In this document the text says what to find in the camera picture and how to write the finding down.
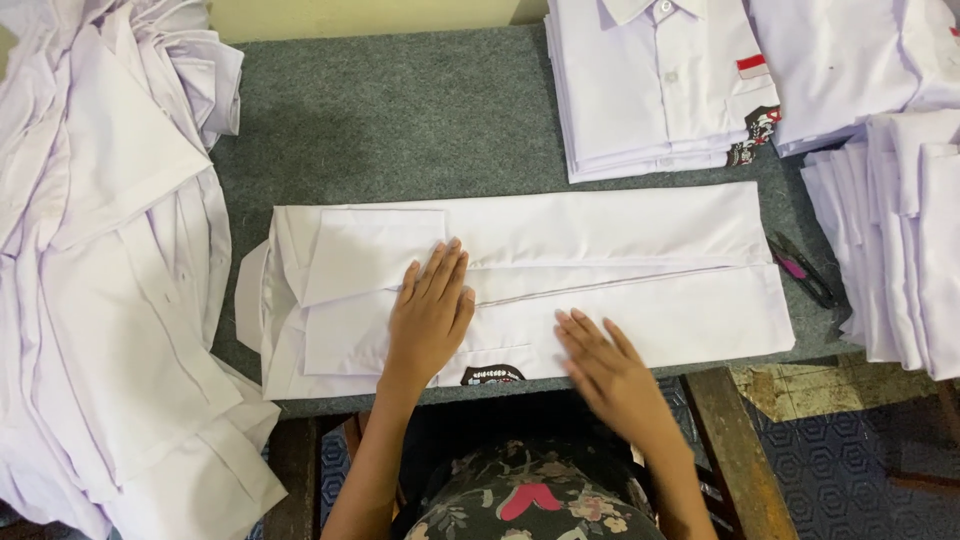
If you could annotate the stack of folded white shirts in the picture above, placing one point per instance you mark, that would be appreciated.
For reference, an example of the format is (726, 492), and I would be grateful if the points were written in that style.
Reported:
(660, 82)
(855, 67)

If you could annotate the pink thread snips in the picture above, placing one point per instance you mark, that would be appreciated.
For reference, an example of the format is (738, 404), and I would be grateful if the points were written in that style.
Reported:
(799, 268)

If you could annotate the person's right hand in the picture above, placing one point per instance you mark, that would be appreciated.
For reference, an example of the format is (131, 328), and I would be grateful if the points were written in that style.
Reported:
(611, 375)

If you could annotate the grey felt table cover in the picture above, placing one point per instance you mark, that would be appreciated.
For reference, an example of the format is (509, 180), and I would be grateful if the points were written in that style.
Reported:
(390, 127)

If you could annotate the pile of white shirts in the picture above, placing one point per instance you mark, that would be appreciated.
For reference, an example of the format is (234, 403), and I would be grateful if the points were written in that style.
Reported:
(892, 240)

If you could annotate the white school shirt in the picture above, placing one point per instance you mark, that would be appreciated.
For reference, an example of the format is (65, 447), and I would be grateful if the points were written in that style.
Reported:
(525, 285)

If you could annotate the person's floral clothing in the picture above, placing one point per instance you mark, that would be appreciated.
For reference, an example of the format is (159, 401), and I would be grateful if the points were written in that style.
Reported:
(525, 491)

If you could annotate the heap of unfolded white shirts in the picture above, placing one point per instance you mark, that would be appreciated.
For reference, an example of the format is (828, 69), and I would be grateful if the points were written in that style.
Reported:
(112, 285)

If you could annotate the person's right fingers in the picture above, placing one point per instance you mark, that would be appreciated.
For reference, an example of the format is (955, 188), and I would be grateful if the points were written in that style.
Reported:
(585, 341)

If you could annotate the blue patterned floor mat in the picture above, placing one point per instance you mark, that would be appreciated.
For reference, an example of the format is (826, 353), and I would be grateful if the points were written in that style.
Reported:
(847, 465)

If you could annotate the person's left hand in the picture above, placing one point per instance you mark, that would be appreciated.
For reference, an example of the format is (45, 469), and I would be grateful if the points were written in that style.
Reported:
(427, 330)

